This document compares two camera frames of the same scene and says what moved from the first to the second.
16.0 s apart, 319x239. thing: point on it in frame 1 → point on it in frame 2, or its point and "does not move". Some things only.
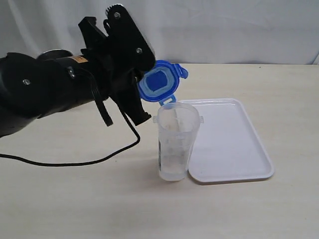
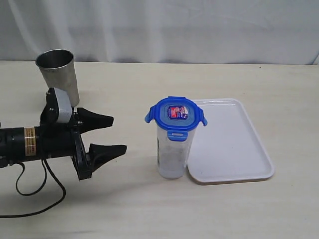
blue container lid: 161,82 → 178,115
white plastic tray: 228,148 does not move
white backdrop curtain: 284,32 does not move
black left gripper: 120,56 → 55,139
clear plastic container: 177,126 does not move
